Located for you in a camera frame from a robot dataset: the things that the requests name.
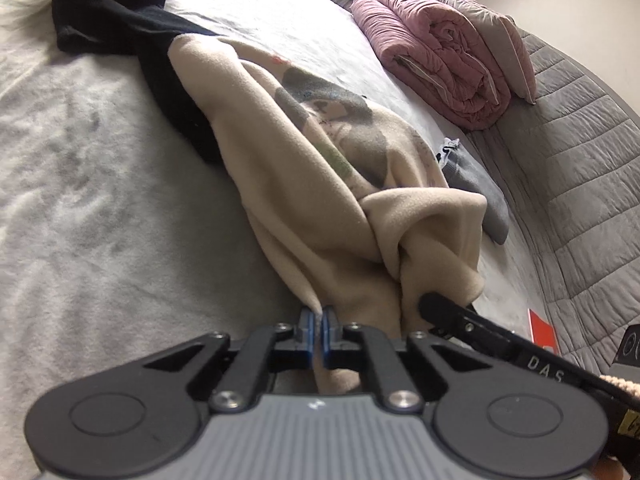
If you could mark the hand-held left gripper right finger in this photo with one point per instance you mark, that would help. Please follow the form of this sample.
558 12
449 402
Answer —
327 330

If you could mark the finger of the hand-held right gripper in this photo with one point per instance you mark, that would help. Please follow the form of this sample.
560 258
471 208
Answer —
445 310

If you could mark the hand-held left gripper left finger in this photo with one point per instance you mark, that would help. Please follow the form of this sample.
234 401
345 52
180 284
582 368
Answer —
309 330

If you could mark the beige printed fleece garment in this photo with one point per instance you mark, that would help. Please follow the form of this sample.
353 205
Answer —
310 200

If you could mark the black garment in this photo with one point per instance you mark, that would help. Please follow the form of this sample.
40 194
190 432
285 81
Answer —
115 15

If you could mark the red book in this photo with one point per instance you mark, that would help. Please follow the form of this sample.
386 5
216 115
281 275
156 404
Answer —
542 330

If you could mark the folded grey garment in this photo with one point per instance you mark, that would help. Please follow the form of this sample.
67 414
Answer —
475 180

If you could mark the grey quilted headboard cover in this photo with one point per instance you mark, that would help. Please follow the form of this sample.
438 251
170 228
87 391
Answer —
575 160

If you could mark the folded pink quilt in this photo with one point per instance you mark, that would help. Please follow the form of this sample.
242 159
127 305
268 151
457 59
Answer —
435 55

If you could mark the grey pillow with pink trim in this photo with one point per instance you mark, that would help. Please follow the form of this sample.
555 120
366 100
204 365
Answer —
492 35

